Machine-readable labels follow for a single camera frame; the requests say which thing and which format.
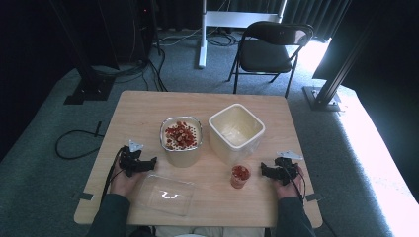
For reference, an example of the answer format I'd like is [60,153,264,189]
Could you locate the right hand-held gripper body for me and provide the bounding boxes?
[273,150,304,187]

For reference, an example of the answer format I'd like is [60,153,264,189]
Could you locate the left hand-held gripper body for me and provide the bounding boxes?
[118,139,146,178]

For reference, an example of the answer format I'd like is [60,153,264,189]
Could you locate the clear plastic lid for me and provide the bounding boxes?
[136,173,196,217]

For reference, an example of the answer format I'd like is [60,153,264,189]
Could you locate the beige container with metal rim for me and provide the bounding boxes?
[159,116,204,168]

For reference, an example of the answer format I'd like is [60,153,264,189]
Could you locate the small cup of red snacks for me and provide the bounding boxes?
[229,164,252,190]

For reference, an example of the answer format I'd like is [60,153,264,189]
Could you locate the pile of red beige snacks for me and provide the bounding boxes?
[163,120,200,151]

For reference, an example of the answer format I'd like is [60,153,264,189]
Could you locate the white square bin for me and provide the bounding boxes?
[208,103,266,166]

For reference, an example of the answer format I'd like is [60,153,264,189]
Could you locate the person's right hand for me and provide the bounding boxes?
[272,163,306,200]

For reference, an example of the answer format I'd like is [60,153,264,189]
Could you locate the person's left hand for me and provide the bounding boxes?
[109,164,148,199]

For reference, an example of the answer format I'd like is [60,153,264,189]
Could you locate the black metal stand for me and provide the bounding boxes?
[301,13,375,113]
[48,0,117,106]

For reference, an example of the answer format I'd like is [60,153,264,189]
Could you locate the black folding chair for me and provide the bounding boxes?
[226,20,315,99]

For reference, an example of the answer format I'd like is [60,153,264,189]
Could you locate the black equipment cabinet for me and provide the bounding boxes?
[98,0,156,63]

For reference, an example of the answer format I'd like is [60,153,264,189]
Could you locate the dark curtain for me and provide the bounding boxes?
[154,0,352,42]

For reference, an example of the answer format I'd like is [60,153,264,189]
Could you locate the right hand-held gripper cable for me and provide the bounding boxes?
[281,162,307,203]

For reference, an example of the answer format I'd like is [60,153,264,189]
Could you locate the hand-held gripper cable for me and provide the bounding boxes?
[100,145,128,202]
[281,162,307,203]

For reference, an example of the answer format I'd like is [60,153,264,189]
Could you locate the left hand-held gripper cable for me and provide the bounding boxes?
[100,145,128,202]

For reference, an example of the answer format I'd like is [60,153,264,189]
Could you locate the black looped floor cable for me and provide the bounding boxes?
[54,120,106,161]

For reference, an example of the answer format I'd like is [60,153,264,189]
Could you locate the bundle of black floor cables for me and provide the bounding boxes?
[92,45,169,93]

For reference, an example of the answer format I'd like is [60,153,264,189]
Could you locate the white desk frame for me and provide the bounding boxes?
[197,0,288,69]

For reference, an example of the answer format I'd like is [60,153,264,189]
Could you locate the white floor cable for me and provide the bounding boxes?
[153,28,204,47]

